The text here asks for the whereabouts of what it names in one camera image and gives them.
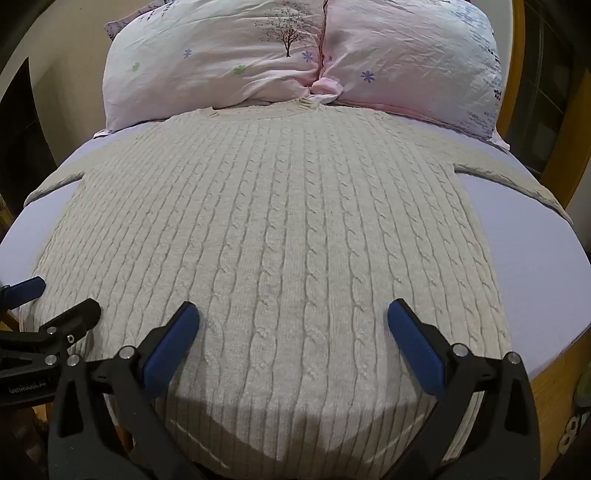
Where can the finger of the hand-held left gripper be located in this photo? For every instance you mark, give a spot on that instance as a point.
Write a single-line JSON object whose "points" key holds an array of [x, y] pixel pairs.
{"points": [[23, 290], [74, 318]]}

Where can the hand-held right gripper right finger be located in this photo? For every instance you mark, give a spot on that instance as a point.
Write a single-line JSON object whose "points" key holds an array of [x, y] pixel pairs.
{"points": [[418, 344]]}

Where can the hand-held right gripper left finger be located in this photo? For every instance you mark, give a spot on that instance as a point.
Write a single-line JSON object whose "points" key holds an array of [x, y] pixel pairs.
{"points": [[171, 344]]}

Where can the wooden bed frame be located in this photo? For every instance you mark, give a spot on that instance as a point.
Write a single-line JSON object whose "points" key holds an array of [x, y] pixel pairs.
{"points": [[554, 383]]}

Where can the pink floral pillow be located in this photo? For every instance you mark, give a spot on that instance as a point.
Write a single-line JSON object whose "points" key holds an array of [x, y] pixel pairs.
{"points": [[212, 60], [411, 69]]}

